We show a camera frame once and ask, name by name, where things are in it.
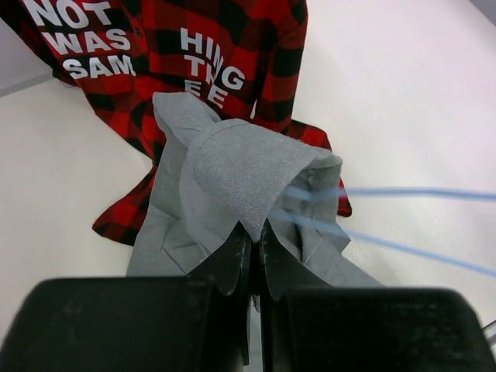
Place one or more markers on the blue wire hanger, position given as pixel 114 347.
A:
pixel 411 221

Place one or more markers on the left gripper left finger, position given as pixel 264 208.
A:
pixel 195 322

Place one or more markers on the grey button shirt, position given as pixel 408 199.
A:
pixel 215 173

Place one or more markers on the red black plaid shirt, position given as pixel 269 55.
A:
pixel 242 58

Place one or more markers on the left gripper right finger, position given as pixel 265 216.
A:
pixel 308 325

